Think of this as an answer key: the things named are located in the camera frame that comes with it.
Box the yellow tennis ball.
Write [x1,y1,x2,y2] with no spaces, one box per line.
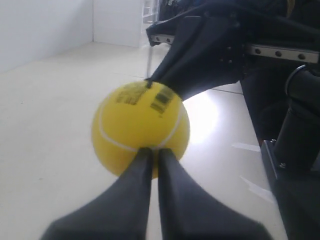
[91,80,190,176]

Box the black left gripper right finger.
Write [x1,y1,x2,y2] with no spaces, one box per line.
[158,148,272,240]

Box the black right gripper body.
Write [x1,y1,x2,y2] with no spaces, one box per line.
[146,0,320,142]

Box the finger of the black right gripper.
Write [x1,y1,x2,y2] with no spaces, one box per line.
[167,75,240,101]
[151,16,245,86]

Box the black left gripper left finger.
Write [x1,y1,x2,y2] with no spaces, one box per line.
[41,148,153,240]

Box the black hanging string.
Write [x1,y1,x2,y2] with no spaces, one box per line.
[143,46,154,89]

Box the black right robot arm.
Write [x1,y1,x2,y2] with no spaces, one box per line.
[146,0,320,240]

